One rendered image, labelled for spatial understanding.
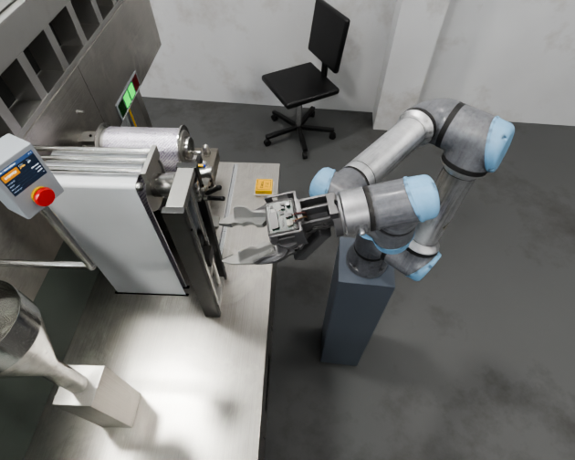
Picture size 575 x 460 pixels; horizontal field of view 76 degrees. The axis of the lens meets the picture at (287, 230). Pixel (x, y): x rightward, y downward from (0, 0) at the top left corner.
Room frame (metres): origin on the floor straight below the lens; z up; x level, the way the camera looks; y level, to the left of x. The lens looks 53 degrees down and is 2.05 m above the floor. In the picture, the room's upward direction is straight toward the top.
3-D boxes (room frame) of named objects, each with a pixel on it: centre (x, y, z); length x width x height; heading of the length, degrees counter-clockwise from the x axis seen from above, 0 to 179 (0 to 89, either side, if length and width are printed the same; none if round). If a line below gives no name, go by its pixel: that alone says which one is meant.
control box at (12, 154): (0.39, 0.39, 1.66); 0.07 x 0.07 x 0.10; 62
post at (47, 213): (0.39, 0.40, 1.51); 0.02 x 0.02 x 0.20
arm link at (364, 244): (0.72, -0.30, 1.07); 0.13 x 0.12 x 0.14; 49
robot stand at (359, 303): (0.73, -0.29, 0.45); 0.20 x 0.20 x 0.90; 83
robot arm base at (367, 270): (0.73, -0.29, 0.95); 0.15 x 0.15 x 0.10
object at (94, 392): (0.22, 0.47, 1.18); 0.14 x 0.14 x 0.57
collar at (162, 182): (0.69, 0.33, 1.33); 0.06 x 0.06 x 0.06; 88
